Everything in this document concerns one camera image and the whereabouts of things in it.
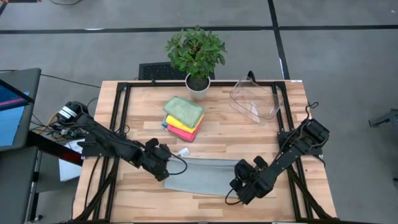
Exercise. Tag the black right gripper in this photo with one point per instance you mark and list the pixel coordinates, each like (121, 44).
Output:
(256, 186)

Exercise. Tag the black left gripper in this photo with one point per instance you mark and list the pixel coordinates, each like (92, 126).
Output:
(155, 166)

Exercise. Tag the light blue microfiber towel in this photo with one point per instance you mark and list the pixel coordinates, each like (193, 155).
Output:
(163, 125)

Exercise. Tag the pink microfiber towel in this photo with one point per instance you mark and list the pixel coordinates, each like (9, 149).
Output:
(182, 133)

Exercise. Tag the yellow microfiber towel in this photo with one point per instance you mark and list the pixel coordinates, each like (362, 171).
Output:
(178, 123)

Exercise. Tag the pale green microfiber towel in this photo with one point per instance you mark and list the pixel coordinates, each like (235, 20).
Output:
(183, 110)

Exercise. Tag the grey microfiber towel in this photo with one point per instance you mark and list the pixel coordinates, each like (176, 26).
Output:
(202, 177)

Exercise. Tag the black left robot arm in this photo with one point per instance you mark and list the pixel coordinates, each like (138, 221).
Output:
(102, 137)

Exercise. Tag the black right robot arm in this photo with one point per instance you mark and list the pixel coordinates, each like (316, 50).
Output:
(295, 149)

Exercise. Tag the white plant pot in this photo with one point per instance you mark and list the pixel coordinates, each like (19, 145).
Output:
(198, 91)

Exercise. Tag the black floor vent grate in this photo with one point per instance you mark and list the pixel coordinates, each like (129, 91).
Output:
(158, 71)

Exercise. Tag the clear plastic bin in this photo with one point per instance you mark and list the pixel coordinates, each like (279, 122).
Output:
(253, 99)

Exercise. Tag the white paper sheet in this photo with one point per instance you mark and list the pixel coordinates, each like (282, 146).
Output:
(70, 169)

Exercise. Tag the black clamp hook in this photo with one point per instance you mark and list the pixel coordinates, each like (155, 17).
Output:
(251, 76)

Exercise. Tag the green leafy plant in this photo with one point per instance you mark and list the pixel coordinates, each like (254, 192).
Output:
(196, 51)

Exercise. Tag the blue screen monitor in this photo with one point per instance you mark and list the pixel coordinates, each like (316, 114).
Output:
(15, 109)

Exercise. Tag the black side desk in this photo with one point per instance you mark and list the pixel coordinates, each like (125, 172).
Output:
(12, 174)

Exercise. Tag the black tripod leg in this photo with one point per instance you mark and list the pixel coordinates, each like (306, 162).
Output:
(385, 118)

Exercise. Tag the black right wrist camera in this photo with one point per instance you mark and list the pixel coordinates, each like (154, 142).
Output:
(244, 168)

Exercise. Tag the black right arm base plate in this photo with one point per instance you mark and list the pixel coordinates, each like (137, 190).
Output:
(284, 140)

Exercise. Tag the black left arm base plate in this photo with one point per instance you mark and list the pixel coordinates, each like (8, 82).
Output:
(90, 151)

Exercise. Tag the black aluminium table frame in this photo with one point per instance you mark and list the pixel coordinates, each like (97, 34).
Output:
(281, 102)

